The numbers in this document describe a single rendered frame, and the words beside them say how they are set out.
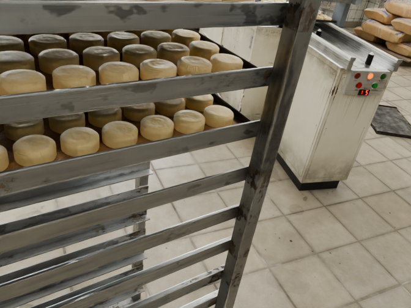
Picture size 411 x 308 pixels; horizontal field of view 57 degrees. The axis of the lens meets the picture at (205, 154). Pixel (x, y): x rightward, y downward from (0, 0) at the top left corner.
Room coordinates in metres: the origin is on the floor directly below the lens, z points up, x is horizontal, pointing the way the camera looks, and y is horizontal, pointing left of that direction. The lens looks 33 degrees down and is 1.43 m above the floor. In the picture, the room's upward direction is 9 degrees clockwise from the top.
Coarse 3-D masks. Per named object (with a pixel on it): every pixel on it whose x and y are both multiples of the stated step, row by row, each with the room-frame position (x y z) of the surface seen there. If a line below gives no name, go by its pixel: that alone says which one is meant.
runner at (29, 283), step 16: (224, 208) 0.56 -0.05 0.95; (192, 224) 0.48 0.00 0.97; (208, 224) 0.50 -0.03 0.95; (144, 240) 0.42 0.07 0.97; (160, 240) 0.44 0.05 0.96; (96, 256) 0.37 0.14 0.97; (112, 256) 0.39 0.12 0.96; (128, 256) 0.41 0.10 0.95; (48, 272) 0.33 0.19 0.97; (64, 272) 0.35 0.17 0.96; (80, 272) 0.36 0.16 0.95; (0, 288) 0.30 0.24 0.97; (16, 288) 0.31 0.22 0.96; (32, 288) 0.32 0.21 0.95
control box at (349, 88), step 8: (352, 72) 1.90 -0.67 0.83; (360, 72) 1.92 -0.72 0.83; (368, 72) 1.93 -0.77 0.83; (376, 72) 1.95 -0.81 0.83; (384, 72) 1.97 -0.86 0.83; (352, 80) 1.91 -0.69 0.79; (360, 80) 1.92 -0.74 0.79; (368, 80) 1.94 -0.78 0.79; (376, 80) 1.96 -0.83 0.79; (384, 80) 1.98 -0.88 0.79; (344, 88) 1.91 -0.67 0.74; (352, 88) 1.91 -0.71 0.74; (360, 88) 1.93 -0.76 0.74; (368, 88) 1.95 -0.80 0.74; (376, 88) 1.96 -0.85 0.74
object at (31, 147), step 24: (48, 120) 0.48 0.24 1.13; (72, 120) 0.45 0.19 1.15; (96, 120) 0.48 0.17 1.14; (120, 120) 0.50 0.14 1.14; (144, 120) 0.49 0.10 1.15; (168, 120) 0.50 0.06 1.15; (192, 120) 0.51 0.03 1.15; (216, 120) 0.53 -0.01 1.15; (0, 144) 0.40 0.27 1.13; (24, 144) 0.38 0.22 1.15; (48, 144) 0.39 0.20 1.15; (72, 144) 0.40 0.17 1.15; (96, 144) 0.41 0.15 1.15; (120, 144) 0.43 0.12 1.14; (0, 168) 0.34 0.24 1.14
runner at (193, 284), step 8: (224, 264) 0.58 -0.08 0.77; (208, 272) 0.55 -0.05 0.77; (216, 272) 0.53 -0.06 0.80; (192, 280) 0.52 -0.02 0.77; (200, 280) 0.50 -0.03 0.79; (208, 280) 0.52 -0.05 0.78; (216, 280) 0.53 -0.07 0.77; (168, 288) 0.49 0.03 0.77; (176, 288) 0.49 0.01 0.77; (184, 288) 0.48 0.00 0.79; (192, 288) 0.49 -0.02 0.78; (152, 296) 0.47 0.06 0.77; (160, 296) 0.45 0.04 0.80; (168, 296) 0.46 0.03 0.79; (176, 296) 0.47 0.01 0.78; (136, 304) 0.44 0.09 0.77; (144, 304) 0.43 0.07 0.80; (152, 304) 0.44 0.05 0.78; (160, 304) 0.45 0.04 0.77
